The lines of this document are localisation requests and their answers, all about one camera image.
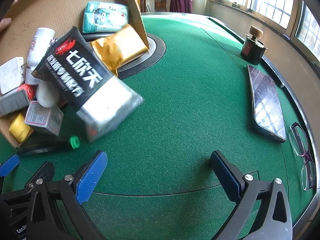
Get black and silver packet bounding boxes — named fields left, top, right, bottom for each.
left=31, top=26, right=145, bottom=143

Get black ink bottle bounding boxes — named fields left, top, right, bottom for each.
left=240, top=26, right=269, bottom=66

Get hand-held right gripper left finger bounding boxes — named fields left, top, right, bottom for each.
left=26, top=151, right=108, bottom=240

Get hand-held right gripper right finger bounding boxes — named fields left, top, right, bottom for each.
left=210, top=151, right=293, bottom=240

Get black marker green cap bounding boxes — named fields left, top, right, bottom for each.
left=16, top=135, right=80, bottom=155

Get white pink carton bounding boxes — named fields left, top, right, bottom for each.
left=24, top=100, right=64, bottom=136

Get white power adapter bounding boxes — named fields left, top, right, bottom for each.
left=0, top=57, right=25, bottom=95

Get person's left hand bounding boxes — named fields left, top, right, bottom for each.
left=0, top=17, right=12, bottom=32

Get brown cardboard box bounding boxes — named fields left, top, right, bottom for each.
left=0, top=0, right=150, bottom=148

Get purple frame glasses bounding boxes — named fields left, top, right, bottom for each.
left=289, top=122, right=317, bottom=191

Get grey red glue box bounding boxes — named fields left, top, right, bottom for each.
left=0, top=84, right=37, bottom=117

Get yellow round jar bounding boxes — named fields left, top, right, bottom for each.
left=9, top=112, right=34, bottom=143

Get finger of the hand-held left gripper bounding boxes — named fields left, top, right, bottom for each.
left=0, top=154, right=20, bottom=178
left=15, top=162, right=55, bottom=197

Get black smartphone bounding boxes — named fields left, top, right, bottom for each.
left=246, top=64, right=287, bottom=143

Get white pill bottle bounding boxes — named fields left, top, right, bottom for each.
left=35, top=81, right=60, bottom=108
left=25, top=27, right=56, bottom=85

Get teal tissue pack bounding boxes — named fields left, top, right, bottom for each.
left=82, top=1, right=129, bottom=34

